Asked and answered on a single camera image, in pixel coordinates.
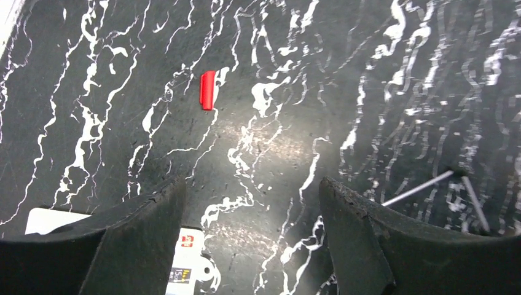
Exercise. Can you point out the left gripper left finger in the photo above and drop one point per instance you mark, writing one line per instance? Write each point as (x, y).
(127, 249)

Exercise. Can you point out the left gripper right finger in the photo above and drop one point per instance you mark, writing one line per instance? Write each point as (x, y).
(376, 250)

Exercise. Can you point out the whiteboard metal stand leg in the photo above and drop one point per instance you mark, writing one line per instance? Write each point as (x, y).
(447, 200)

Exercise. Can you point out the red marker cap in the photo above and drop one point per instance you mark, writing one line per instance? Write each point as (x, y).
(207, 84)

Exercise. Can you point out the white printed label card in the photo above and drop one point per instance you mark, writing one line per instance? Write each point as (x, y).
(192, 271)

